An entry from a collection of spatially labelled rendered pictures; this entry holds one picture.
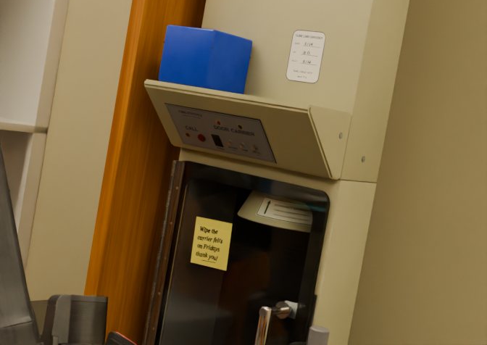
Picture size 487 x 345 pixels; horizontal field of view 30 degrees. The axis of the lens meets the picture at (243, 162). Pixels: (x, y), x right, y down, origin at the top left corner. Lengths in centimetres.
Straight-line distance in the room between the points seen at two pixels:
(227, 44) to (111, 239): 38
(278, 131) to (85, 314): 41
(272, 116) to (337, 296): 30
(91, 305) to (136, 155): 49
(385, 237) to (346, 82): 52
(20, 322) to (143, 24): 62
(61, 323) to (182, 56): 50
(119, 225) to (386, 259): 55
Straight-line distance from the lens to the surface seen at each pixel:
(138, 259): 160
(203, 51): 139
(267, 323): 136
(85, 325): 110
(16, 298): 108
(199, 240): 149
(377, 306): 182
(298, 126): 129
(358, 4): 137
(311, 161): 133
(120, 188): 153
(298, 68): 141
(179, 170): 152
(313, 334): 126
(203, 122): 142
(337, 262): 139
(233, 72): 143
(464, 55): 176
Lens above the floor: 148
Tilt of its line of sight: 3 degrees down
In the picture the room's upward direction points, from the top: 10 degrees clockwise
